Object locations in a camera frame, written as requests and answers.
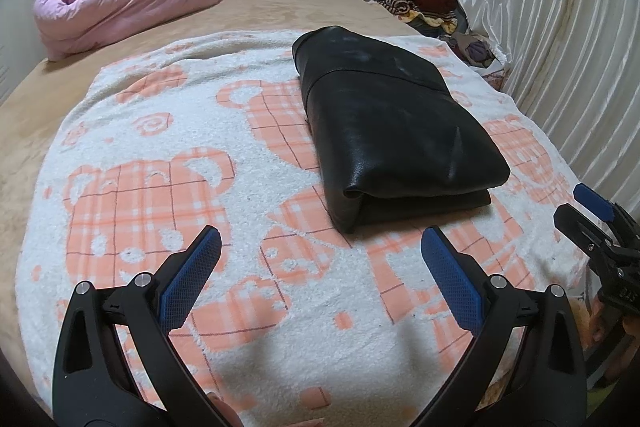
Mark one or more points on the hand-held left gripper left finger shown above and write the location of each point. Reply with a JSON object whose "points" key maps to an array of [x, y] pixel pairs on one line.
{"points": [[192, 277]]}

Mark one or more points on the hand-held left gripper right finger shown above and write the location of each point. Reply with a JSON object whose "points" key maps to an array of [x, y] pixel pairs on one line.
{"points": [[450, 277]]}

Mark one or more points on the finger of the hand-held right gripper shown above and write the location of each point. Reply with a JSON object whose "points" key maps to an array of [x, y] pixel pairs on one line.
{"points": [[580, 224], [592, 202]]}

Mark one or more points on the black leather jacket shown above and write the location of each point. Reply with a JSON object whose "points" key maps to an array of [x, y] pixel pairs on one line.
{"points": [[390, 117]]}

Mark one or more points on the small heap of dark clothes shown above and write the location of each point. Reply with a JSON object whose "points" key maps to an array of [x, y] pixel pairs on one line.
{"points": [[475, 49]]}

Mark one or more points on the person's right hand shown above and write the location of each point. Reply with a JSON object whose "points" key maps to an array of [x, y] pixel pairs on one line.
{"points": [[617, 354]]}

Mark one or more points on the person's left hand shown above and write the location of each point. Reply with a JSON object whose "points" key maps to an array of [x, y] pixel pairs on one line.
{"points": [[222, 412]]}

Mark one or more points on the white and orange printed blanket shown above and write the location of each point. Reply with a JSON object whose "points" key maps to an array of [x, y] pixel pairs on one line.
{"points": [[175, 132]]}

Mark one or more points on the white pleated curtain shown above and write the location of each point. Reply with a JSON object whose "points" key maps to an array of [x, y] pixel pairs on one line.
{"points": [[550, 32]]}

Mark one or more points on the tan bed sheet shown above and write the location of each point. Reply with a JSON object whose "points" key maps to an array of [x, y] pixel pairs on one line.
{"points": [[225, 14]]}

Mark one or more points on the white wardrobe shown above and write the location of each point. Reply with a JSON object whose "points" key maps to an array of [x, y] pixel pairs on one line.
{"points": [[15, 32]]}

